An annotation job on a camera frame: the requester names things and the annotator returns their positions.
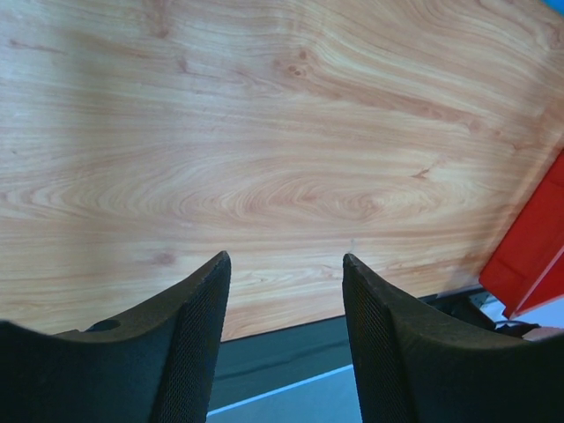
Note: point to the red plastic bin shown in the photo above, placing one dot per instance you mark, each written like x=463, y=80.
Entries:
x=526, y=269

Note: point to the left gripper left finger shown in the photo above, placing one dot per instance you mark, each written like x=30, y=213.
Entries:
x=154, y=362

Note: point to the blue t-shirt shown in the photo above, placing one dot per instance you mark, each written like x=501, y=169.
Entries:
x=556, y=4

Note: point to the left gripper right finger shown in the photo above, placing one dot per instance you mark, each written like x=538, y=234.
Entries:
x=413, y=363

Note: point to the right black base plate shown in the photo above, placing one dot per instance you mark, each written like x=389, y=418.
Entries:
x=479, y=308

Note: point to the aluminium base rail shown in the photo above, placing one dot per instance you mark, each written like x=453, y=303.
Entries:
x=323, y=398

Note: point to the black cloth strip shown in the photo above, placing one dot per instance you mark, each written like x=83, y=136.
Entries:
x=248, y=367

